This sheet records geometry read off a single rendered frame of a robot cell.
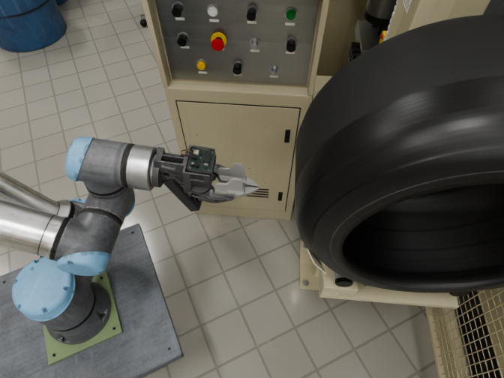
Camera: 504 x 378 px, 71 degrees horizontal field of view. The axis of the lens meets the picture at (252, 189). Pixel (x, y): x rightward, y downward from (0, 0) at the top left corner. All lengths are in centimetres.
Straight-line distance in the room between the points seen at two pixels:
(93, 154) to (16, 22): 283
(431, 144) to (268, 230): 155
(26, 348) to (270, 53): 121
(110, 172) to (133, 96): 214
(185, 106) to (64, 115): 158
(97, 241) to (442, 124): 64
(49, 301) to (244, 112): 89
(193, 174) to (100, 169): 18
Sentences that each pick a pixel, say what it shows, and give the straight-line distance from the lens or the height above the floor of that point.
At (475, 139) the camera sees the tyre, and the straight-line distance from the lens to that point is 53.
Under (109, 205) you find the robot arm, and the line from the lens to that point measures 81.
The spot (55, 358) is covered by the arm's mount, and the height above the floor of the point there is 61.
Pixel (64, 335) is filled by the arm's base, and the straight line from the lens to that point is 123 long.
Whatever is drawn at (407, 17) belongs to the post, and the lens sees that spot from 87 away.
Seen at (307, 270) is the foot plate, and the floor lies 1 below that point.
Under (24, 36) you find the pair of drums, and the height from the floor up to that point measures 14.
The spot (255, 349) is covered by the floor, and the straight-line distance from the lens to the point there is 179.
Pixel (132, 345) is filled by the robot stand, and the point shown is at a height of 60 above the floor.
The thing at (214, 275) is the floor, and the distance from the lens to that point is 189.
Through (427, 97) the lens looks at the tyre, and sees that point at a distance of 55.
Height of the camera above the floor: 176
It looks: 55 degrees down
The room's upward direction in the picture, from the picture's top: straight up
